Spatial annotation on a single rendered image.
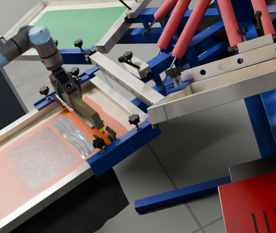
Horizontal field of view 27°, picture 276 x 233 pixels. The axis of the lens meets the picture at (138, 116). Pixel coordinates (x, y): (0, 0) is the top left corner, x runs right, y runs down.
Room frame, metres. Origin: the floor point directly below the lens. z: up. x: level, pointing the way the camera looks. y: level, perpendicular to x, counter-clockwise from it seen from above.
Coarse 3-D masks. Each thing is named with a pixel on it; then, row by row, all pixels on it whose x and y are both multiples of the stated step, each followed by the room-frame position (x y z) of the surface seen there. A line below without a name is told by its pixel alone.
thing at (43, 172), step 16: (112, 128) 1.91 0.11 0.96; (64, 144) 1.94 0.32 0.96; (48, 160) 1.88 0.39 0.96; (64, 160) 1.84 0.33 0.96; (80, 160) 1.79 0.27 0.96; (32, 176) 1.83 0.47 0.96; (48, 176) 1.79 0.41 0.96; (64, 176) 1.74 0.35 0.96; (0, 192) 1.82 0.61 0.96; (32, 192) 1.73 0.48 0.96; (0, 208) 1.72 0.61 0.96; (16, 208) 1.68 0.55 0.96
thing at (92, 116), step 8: (72, 96) 1.99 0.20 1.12; (72, 104) 1.99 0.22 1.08; (80, 104) 1.90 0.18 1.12; (88, 104) 1.89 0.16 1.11; (80, 112) 1.93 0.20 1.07; (88, 112) 1.83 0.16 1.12; (96, 112) 1.81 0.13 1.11; (88, 120) 1.87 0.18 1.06; (96, 120) 1.81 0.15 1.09; (96, 128) 1.81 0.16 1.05
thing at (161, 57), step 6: (162, 54) 2.13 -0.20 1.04; (150, 60) 2.13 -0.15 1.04; (156, 60) 2.11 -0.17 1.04; (162, 60) 2.09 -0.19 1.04; (168, 60) 2.09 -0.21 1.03; (150, 66) 2.08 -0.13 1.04; (156, 66) 2.08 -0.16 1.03; (162, 66) 2.08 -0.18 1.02; (168, 66) 2.09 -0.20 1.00; (138, 78) 2.05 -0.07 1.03; (144, 78) 2.06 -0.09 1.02
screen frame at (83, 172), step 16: (96, 80) 2.25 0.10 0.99; (112, 96) 2.07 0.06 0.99; (32, 112) 2.22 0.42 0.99; (48, 112) 2.22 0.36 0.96; (128, 112) 1.93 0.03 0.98; (16, 128) 2.17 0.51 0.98; (80, 176) 1.67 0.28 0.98; (48, 192) 1.65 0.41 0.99; (64, 192) 1.65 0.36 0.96; (32, 208) 1.61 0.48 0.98; (0, 224) 1.59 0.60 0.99; (16, 224) 1.59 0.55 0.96
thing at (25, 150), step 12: (96, 108) 2.09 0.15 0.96; (48, 120) 2.16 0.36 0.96; (72, 120) 2.08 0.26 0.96; (36, 132) 2.11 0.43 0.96; (48, 132) 2.07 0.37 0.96; (12, 144) 2.10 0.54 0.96; (24, 144) 2.06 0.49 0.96; (36, 144) 2.02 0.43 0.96; (48, 144) 1.99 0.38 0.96; (0, 156) 2.05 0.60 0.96; (12, 156) 2.01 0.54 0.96; (24, 156) 1.98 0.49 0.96; (36, 156) 1.94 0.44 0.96; (0, 180) 1.89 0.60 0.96
